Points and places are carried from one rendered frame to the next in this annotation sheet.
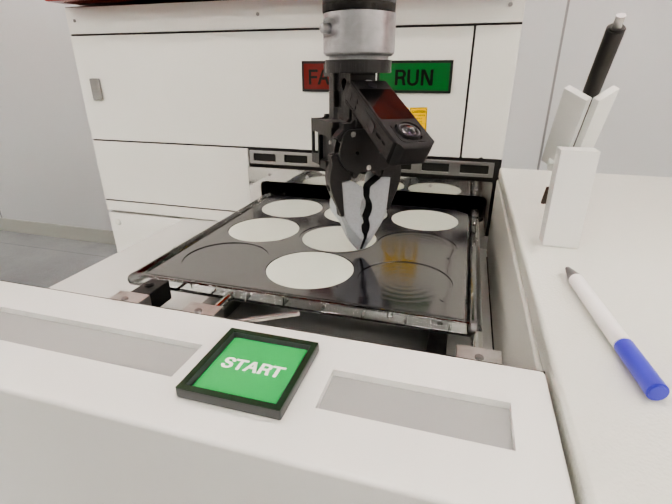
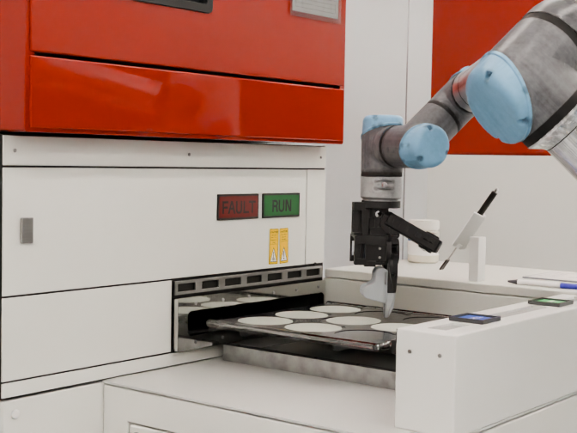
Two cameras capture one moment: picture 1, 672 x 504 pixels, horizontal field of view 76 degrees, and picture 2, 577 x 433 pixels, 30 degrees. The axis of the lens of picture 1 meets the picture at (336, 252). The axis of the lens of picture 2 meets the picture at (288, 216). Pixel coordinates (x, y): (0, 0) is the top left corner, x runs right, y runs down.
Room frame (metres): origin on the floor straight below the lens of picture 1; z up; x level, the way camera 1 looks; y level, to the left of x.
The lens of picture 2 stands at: (-0.06, 1.85, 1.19)
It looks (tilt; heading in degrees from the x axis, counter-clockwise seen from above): 3 degrees down; 292
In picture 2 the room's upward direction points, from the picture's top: 1 degrees clockwise
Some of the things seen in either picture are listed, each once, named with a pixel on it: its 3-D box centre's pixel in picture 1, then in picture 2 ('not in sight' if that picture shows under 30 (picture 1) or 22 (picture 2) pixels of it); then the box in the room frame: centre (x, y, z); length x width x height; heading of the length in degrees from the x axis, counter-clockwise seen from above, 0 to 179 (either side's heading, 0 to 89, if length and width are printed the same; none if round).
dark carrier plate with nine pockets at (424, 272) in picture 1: (336, 238); (349, 322); (0.55, 0.00, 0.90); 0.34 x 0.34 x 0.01; 74
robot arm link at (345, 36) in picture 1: (356, 38); (381, 189); (0.50, -0.02, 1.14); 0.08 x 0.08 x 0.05
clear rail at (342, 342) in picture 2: (218, 227); (288, 334); (0.60, 0.17, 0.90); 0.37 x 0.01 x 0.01; 164
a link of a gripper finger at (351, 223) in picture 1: (342, 210); (378, 293); (0.50, -0.01, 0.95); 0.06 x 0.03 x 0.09; 25
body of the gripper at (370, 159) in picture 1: (354, 118); (376, 234); (0.51, -0.02, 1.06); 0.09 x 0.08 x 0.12; 25
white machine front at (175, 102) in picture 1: (270, 123); (186, 252); (0.82, 0.12, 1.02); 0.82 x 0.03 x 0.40; 74
